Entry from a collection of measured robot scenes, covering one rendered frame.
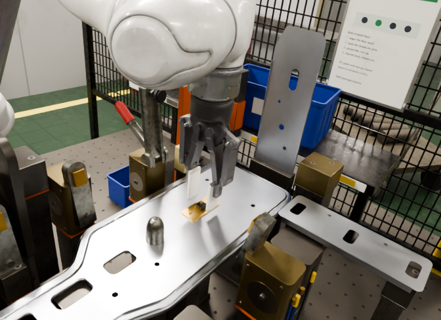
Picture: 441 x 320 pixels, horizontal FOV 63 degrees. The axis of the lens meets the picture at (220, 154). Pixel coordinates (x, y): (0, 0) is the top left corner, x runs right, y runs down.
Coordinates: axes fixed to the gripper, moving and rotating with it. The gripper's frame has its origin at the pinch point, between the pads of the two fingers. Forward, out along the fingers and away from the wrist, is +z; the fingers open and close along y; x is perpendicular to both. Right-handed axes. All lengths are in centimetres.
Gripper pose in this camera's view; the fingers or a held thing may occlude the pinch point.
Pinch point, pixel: (203, 189)
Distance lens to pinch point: 72.5
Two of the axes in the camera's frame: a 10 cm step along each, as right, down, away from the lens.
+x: 6.3, -3.3, 7.1
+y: 7.7, 3.9, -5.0
